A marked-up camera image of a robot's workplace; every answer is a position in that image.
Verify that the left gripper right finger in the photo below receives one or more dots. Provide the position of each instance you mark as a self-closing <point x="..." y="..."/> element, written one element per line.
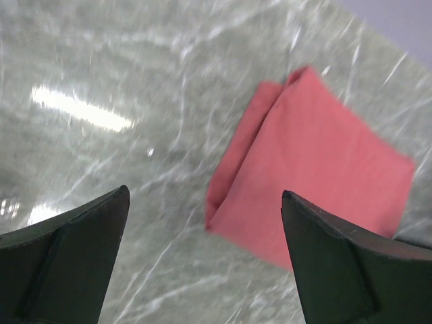
<point x="347" y="274"/>

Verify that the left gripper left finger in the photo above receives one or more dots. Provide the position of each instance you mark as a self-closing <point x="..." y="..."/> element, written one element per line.
<point x="58" y="270"/>

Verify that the salmon pink t shirt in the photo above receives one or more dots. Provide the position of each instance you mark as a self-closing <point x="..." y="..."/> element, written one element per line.
<point x="297" y="136"/>

